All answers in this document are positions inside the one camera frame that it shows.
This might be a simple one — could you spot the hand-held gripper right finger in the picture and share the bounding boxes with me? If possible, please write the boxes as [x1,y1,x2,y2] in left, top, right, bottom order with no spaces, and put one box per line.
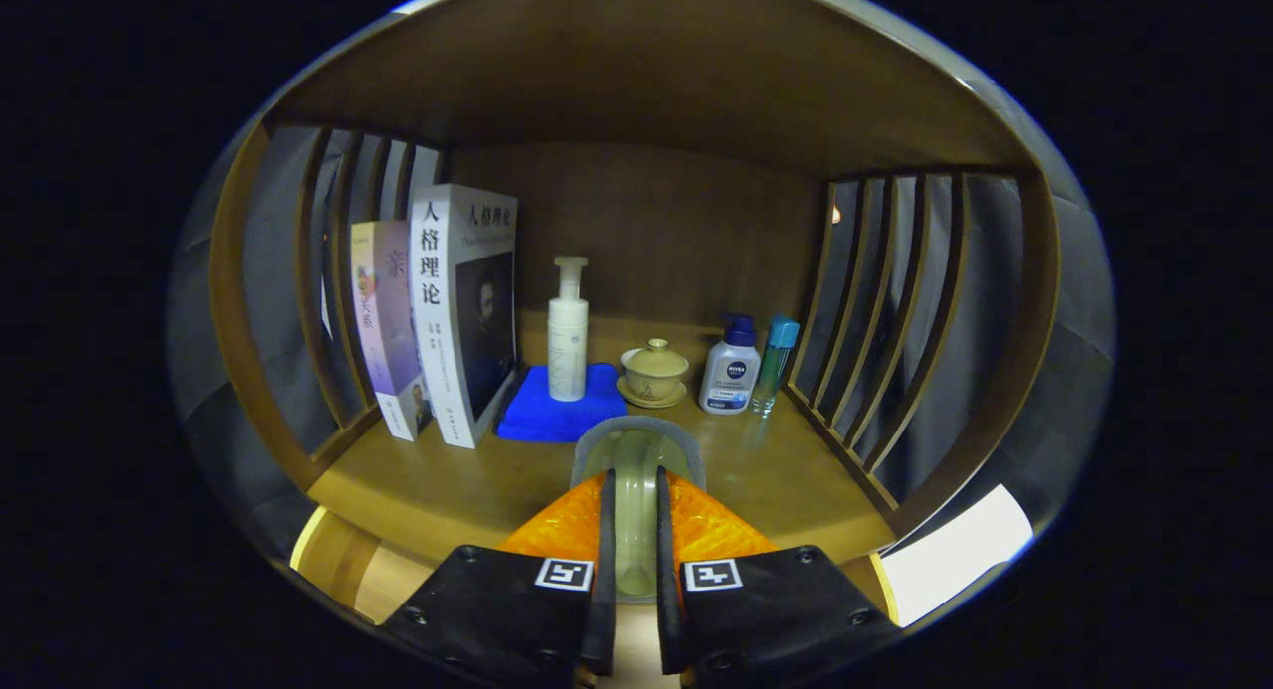
[654,467,901,685]

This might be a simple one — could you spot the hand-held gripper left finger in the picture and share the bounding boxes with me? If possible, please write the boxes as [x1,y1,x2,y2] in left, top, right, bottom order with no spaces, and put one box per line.
[383,470,618,685]

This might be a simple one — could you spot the yellow-green brush with grey sponge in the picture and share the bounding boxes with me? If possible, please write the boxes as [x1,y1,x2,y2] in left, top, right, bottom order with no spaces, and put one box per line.
[570,416,708,603]

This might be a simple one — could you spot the brown wooden countertop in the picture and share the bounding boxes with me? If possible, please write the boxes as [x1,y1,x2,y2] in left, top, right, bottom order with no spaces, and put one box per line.
[308,366,896,566]

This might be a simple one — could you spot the brown wooden cabinet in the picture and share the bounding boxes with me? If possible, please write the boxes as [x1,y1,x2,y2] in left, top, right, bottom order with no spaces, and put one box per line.
[204,0,1065,630]

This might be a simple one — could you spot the blue folded cloth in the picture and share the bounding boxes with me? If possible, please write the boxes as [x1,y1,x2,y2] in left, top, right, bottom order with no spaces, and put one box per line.
[496,363,629,443]

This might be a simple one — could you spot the yellow lidded teacup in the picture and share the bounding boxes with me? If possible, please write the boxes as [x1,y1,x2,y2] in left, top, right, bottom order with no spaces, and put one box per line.
[617,338,690,410]

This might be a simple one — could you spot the white bottle with blue cap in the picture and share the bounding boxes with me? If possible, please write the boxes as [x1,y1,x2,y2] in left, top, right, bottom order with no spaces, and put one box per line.
[697,315,762,415]

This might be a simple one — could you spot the white pump bottle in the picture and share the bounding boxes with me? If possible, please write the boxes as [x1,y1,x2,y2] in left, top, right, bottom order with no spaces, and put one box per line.
[547,256,591,404]

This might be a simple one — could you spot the slim teal bottle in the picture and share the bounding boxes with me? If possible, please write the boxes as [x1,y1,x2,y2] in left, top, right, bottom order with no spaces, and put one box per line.
[751,316,801,418]

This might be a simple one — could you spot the white table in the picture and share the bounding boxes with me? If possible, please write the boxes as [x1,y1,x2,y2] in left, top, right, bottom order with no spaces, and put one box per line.
[880,484,1035,628]

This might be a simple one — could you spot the thick white book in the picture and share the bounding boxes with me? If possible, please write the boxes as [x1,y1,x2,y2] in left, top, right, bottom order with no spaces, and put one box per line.
[409,183,519,450]

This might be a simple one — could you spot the purple paperback book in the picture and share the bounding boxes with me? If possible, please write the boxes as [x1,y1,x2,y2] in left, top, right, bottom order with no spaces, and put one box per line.
[350,220,434,442]

